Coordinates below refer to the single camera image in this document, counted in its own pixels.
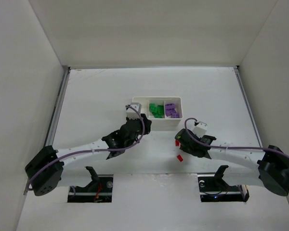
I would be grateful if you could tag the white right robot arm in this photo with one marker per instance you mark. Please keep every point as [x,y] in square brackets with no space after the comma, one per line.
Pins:
[268,169]

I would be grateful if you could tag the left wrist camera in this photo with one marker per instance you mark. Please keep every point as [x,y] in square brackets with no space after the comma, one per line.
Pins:
[133,111]

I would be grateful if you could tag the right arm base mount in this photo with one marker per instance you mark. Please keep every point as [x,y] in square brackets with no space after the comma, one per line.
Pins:
[213,189]

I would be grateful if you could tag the green two-stud lego brick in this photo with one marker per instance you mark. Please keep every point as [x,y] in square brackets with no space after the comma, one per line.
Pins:
[156,112]

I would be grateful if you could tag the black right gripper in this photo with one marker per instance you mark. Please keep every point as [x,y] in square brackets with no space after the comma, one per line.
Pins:
[183,138]

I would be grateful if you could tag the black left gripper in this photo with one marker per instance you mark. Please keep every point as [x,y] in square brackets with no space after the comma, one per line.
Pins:
[139,122]

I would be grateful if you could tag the white divided plastic container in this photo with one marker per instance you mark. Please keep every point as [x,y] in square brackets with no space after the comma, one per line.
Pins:
[164,112]

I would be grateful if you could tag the large purple arch lego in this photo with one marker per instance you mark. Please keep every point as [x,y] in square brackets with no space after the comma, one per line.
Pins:
[169,109]

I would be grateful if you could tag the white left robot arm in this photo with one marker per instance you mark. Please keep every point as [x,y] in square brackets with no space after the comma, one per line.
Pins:
[46,169]

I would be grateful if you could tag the green square lego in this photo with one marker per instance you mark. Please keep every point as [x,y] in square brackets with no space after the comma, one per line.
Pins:
[152,108]
[160,109]

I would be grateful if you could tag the long green lego plate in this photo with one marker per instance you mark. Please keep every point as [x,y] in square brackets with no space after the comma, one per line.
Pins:
[157,115]

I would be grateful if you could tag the small purple curved lego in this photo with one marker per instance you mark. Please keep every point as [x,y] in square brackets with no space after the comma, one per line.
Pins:
[175,115]

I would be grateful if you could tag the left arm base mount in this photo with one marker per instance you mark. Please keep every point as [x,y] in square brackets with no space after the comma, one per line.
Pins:
[98,190]

